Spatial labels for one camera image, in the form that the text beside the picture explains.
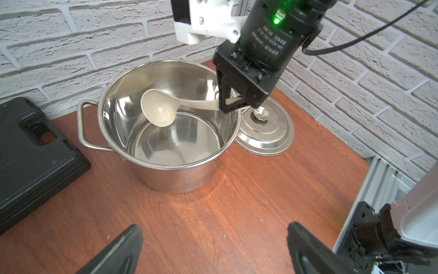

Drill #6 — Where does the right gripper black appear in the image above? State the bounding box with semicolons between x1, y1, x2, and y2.
213;1;323;114

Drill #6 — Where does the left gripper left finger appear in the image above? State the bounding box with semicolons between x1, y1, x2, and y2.
77;224;143;274

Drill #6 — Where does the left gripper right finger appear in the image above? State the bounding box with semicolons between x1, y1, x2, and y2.
286;222;356;274

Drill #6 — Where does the stainless steel pot lid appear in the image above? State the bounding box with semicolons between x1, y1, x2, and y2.
235;98;295;156

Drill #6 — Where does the cream plastic ladle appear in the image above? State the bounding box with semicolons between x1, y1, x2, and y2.
140;89;219;127

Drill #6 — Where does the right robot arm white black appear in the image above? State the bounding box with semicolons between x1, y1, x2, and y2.
213;0;335;114

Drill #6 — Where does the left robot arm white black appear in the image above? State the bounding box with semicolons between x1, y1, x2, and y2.
287;167;438;274

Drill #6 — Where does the black plastic tool case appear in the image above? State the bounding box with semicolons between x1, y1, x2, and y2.
1;97;91;234

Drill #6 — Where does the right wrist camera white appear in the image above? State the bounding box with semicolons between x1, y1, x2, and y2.
171;0;247;45

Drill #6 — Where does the aluminium mounting rail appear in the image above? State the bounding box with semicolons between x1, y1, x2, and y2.
333;155;416;252

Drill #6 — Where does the right black cable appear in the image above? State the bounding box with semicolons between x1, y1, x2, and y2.
302;0;432;56

